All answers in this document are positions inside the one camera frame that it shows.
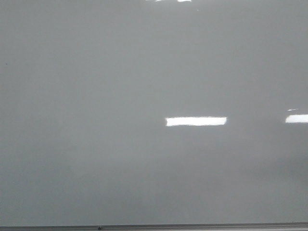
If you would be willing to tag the grey aluminium whiteboard frame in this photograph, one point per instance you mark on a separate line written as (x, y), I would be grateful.
(289, 226)

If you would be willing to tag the white glossy whiteboard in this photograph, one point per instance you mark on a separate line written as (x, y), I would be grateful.
(153, 112)

